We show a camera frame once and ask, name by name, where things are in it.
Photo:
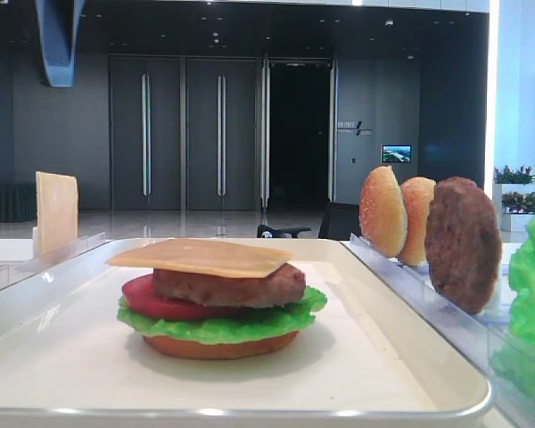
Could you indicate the orange cheese slice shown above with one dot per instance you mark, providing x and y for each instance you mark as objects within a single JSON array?
[
  {"x": 211, "y": 257},
  {"x": 57, "y": 211}
]

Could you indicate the brown meat patty on tray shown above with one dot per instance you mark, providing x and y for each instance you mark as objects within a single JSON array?
[{"x": 286, "y": 285}]

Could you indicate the green lettuce leaf on tray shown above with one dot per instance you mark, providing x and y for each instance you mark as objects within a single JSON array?
[{"x": 252, "y": 325}]

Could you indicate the red tomato slice on tray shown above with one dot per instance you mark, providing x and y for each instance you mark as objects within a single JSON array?
[{"x": 141, "y": 298}]

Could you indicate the brown meat patty standing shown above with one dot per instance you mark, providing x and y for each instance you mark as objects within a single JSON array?
[{"x": 462, "y": 244}]

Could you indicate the green lettuce leaf standing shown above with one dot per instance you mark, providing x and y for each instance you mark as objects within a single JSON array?
[{"x": 530, "y": 285}]

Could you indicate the black office chair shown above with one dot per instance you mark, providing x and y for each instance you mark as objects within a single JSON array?
[{"x": 336, "y": 221}]

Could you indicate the sesame bun left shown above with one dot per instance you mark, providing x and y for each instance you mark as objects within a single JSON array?
[{"x": 382, "y": 214}]

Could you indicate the sesame bun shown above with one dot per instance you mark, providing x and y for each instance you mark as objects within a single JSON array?
[
  {"x": 417, "y": 193},
  {"x": 382, "y": 214}
]

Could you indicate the bottom bun on tray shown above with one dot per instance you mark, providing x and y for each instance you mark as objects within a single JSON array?
[{"x": 195, "y": 350}]

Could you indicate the sesame bun right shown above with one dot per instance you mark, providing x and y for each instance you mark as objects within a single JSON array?
[{"x": 417, "y": 193}]

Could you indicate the flower planter box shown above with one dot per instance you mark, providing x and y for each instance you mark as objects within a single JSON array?
[{"x": 514, "y": 197}]

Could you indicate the white rectangular tray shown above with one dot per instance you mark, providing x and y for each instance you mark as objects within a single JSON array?
[{"x": 368, "y": 361}]

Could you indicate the blue hanging structure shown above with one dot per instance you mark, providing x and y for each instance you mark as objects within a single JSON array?
[{"x": 57, "y": 24}]

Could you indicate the small wall screen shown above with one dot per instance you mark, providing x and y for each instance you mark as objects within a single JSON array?
[{"x": 396, "y": 154}]

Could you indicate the long clear rail left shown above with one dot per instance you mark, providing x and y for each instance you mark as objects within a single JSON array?
[{"x": 19, "y": 262}]

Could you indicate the long clear rail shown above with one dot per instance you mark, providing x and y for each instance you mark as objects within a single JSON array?
[
  {"x": 484, "y": 339},
  {"x": 19, "y": 262}
]

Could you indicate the long clear rail right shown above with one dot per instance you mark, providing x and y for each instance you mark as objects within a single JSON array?
[{"x": 484, "y": 339}]

